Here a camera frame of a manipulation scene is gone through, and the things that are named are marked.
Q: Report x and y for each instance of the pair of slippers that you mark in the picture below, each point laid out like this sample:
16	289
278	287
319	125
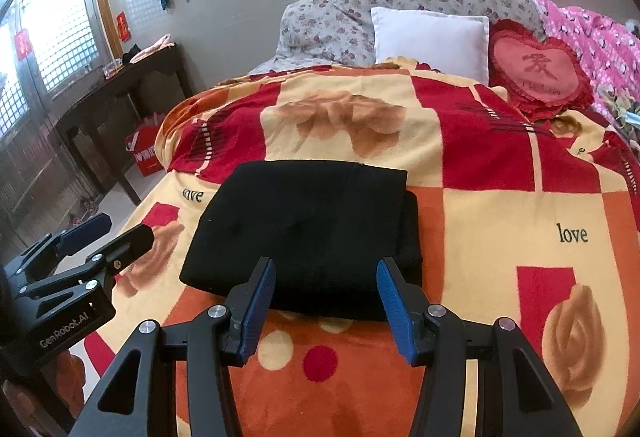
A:
85	212

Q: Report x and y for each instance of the small black item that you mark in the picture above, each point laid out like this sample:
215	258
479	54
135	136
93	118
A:
131	54

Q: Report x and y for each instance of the dark wooden table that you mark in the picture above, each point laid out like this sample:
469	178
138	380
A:
125	82

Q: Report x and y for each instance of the clear glass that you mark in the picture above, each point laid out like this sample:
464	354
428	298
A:
112	69

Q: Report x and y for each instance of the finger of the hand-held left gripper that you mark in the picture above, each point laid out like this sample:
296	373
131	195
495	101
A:
82	232
130	244

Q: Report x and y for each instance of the red heart pillow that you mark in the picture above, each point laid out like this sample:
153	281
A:
540	72

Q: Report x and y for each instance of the pink cloth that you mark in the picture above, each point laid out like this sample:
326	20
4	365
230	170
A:
157	47

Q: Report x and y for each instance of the pink printed quilt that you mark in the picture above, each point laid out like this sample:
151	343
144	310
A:
600	42

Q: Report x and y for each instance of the red yellow printed blanket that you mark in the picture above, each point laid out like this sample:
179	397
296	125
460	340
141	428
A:
500	227

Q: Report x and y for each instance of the red paper wall decoration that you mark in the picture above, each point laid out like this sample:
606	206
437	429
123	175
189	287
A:
121	27

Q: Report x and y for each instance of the grid window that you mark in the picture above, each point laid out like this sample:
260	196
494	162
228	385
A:
60	17

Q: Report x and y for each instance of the black pants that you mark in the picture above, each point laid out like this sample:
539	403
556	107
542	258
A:
310	227

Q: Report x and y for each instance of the white pillow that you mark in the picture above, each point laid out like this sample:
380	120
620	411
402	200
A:
430	42

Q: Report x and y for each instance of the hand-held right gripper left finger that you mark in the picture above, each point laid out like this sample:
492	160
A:
257	312

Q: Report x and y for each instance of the red shopping bag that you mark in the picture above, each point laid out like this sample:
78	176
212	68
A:
145	152

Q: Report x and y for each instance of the red paper window decoration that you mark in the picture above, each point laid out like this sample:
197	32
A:
22	44

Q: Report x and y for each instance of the light blue item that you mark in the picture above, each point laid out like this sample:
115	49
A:
631	119

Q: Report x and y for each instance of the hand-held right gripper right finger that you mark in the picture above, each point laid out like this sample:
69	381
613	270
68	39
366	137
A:
400	317

